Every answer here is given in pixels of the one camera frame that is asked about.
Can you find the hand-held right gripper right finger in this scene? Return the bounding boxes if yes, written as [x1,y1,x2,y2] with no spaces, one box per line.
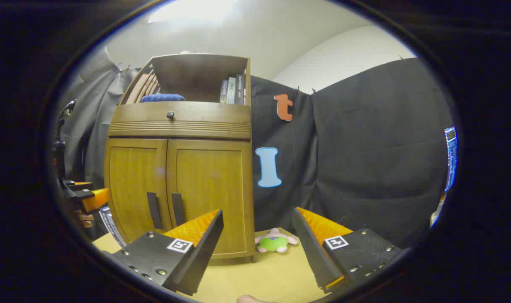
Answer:
[292,207,403,294]

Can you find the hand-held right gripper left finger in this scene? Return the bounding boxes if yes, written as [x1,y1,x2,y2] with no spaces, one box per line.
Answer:
[112,209,224,296]

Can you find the wooden cabinet door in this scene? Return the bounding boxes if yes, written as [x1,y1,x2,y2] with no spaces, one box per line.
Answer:
[106,139,174,245]
[167,140,254,257]

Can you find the wooden double-door shoe cabinet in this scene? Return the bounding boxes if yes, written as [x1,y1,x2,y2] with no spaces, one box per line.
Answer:
[104,53,256,263]

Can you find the wooden cabinet drawer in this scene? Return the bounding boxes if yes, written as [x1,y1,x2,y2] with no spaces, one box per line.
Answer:
[112,102,252,125]

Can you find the pink and green plush toy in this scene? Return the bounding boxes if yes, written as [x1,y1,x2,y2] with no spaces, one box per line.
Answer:
[255,227,300,254]

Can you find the wooden slatted rack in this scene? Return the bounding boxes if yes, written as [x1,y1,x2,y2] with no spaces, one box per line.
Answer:
[125,72,161,104]

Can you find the black backdrop cloth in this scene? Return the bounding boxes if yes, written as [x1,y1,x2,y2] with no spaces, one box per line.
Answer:
[56,46,453,249]

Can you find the blue printed banner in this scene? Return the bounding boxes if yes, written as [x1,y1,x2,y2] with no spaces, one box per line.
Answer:
[430,125,458,228]

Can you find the black right door handle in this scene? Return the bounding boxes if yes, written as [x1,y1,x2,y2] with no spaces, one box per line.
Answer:
[171,193,185,228]

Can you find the black door handle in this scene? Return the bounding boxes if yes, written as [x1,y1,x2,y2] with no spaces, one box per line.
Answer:
[147,192,163,230]
[171,193,185,228]

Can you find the black left door handle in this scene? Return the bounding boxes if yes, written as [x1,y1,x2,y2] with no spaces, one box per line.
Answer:
[147,192,163,230]

